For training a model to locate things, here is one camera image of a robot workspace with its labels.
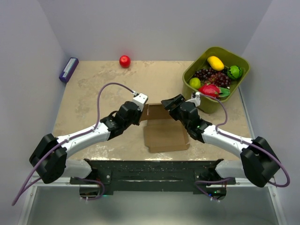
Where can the dark purple grapes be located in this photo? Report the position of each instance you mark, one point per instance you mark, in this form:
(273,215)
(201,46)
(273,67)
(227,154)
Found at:
(209,75)

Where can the green lime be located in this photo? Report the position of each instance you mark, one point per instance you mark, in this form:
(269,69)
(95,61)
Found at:
(195,83)

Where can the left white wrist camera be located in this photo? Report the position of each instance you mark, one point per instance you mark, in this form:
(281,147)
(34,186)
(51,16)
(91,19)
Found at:
(140,99)

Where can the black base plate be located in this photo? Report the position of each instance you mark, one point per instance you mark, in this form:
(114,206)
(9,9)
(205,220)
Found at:
(155,176)

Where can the yellow mango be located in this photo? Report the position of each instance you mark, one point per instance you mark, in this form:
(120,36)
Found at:
(215,63)

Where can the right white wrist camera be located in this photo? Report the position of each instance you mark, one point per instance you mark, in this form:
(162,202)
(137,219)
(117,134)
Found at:
(196,98)

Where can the red dragon fruit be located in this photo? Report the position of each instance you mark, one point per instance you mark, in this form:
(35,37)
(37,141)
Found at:
(212,90)

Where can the brown cardboard box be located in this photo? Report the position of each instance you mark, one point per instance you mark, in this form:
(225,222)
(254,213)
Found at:
(162,133)

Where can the red apple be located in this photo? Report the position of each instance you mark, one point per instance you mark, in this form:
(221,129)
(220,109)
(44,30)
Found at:
(124,61)

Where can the small green watermelon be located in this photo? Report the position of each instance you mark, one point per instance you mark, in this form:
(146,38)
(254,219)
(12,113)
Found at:
(234,72)

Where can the olive green plastic bin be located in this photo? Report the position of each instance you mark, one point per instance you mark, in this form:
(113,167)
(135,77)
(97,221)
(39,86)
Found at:
(228,58)

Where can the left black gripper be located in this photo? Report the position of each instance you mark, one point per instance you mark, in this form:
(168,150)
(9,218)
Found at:
(139,115)

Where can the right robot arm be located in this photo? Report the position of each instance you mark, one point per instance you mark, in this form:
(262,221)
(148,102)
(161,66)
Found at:
(258,162)

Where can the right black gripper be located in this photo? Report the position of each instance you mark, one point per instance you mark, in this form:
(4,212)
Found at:
(168,103)

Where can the purple rectangular box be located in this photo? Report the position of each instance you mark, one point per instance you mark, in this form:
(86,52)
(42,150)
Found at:
(68,69)

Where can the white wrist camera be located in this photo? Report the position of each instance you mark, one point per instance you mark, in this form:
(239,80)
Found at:
(196,98)
(140,99)

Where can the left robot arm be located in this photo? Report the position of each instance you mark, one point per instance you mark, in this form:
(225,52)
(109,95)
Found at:
(49,159)

